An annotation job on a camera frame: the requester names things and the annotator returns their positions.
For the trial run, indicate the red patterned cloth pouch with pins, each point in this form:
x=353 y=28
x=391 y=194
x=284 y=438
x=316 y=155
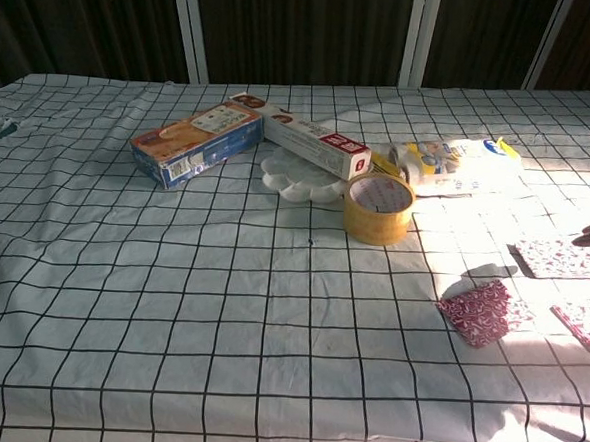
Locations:
x=479 y=315

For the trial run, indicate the white blue yellow snack bag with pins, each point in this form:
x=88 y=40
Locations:
x=459 y=163

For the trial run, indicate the yellow tape roll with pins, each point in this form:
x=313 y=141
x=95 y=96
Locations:
x=375 y=226

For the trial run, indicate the small yellow packet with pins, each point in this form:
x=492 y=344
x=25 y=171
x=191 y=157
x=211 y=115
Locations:
x=384 y=165

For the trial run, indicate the long white red box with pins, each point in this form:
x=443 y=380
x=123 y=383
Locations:
x=310 y=139

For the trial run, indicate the white flower-shaped palette dish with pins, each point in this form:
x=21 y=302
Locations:
x=290 y=180

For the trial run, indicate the orange blue food box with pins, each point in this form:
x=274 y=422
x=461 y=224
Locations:
x=195 y=140

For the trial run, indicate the white black checked tablecloth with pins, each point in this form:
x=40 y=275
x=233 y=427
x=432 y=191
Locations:
x=170 y=298

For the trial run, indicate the white window frame post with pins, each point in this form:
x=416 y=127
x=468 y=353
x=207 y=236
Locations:
x=419 y=38
x=548 y=43
x=189 y=29

